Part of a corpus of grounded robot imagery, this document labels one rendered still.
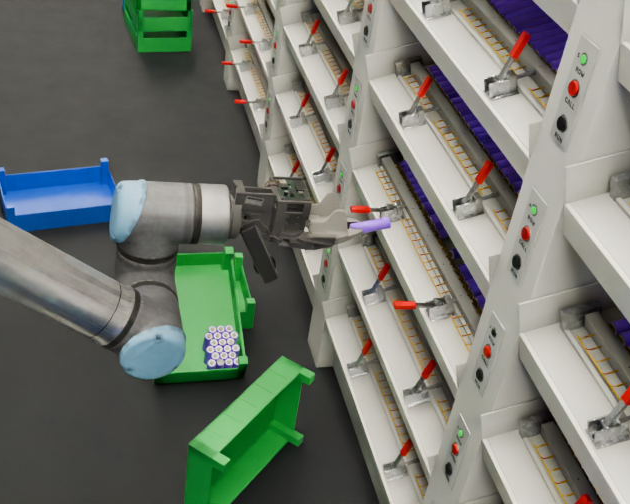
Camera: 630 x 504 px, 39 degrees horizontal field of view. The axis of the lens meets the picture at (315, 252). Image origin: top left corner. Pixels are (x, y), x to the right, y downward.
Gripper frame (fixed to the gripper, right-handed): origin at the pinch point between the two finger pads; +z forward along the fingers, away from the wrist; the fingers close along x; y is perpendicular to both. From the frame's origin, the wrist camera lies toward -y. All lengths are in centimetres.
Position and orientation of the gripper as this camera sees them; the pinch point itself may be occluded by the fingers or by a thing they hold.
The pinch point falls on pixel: (351, 230)
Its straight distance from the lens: 142.0
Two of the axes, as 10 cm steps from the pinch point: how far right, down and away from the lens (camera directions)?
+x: -2.2, -6.0, 7.7
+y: 1.9, -8.0, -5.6
